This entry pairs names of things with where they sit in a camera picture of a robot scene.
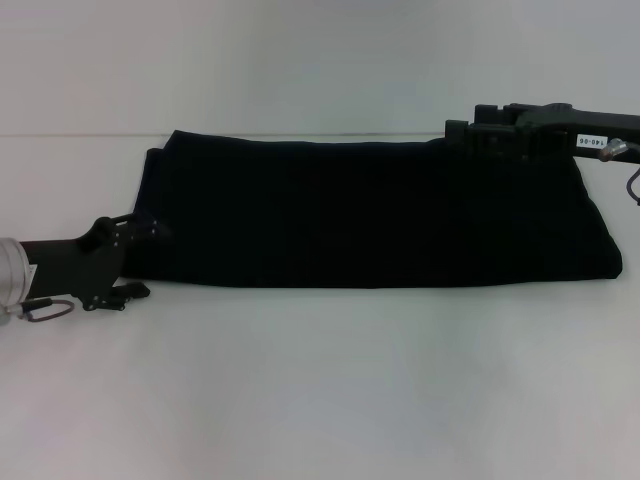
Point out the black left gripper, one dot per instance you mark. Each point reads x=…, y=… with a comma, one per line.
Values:
x=75, y=267

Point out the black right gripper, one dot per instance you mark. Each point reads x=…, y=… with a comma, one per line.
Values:
x=575, y=132

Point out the black t-shirt with FREE print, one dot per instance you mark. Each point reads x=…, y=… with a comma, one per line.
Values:
x=375, y=215

